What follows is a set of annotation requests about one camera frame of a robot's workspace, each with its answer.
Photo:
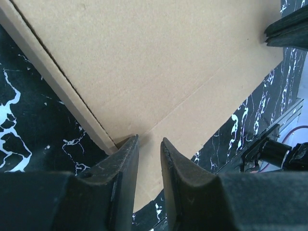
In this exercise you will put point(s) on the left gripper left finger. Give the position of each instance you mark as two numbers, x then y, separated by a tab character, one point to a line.
98	199

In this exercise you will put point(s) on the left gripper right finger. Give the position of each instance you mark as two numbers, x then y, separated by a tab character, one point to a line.
197	200

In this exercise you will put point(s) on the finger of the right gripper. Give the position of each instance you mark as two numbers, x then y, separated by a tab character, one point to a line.
289	32

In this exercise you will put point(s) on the cardboard box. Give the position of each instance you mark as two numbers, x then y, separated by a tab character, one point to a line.
175	69

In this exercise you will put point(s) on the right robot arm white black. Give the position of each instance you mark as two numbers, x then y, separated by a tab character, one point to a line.
275	153

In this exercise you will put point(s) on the aluminium frame rail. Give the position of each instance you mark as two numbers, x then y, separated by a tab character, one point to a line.
292	127

